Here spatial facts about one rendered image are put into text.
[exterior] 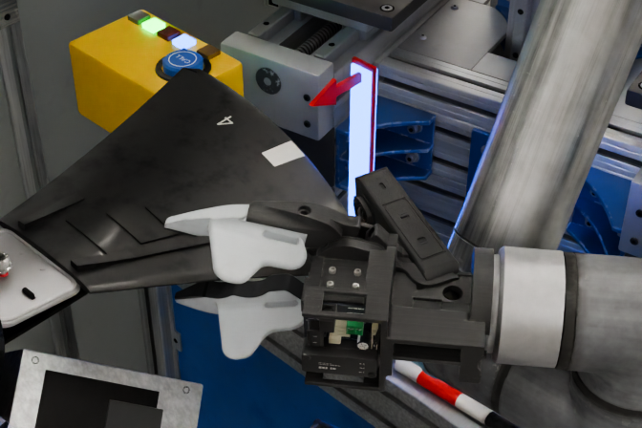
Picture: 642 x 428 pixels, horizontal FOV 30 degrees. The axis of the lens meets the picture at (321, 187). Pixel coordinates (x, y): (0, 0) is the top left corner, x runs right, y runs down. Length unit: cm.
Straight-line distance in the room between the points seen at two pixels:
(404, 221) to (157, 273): 17
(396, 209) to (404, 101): 65
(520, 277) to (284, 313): 16
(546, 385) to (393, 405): 37
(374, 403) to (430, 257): 44
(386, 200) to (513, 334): 14
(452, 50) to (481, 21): 8
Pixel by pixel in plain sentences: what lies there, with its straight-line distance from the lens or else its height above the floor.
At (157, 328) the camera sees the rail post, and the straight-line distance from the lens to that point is 148.
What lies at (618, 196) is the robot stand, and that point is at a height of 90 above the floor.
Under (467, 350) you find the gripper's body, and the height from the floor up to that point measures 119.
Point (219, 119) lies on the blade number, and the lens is 93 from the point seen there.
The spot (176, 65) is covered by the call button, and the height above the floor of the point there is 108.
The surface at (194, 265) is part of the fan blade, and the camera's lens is 82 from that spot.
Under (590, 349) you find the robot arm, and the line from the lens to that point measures 76.
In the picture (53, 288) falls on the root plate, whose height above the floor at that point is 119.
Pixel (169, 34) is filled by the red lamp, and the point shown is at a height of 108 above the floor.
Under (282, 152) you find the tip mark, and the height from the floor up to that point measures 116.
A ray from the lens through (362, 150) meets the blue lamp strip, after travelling 102.
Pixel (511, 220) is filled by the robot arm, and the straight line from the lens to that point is 84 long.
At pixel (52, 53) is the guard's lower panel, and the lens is 171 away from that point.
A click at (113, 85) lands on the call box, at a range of 122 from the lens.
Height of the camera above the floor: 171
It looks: 38 degrees down
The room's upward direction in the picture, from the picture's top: straight up
